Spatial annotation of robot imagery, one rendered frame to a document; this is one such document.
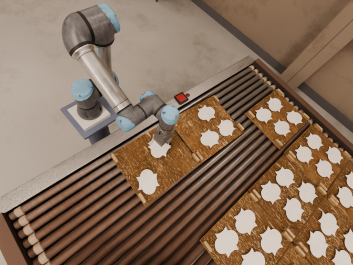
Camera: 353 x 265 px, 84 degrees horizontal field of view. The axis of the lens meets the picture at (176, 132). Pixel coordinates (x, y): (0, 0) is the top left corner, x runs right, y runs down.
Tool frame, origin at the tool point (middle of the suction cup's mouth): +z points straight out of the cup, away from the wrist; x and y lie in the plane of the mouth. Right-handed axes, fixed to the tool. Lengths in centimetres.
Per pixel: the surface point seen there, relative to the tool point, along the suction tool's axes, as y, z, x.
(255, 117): 70, 11, -31
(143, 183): -20.8, 10.4, -8.7
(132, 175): -22.4, 11.4, -1.1
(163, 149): 0.6, 8.4, -2.7
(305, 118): 102, 10, -60
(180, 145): 11.8, 11.4, -7.6
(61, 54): 32, 105, 195
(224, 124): 46, 10, -18
